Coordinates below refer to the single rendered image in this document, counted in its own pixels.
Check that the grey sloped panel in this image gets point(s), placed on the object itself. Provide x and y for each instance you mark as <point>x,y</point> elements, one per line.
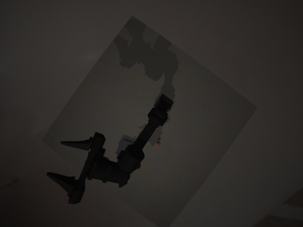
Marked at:
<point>123,144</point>

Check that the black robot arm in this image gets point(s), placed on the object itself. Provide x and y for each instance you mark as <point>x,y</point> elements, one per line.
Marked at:
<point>130,159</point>

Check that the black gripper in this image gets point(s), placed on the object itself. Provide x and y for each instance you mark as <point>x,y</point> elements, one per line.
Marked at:
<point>94,168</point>

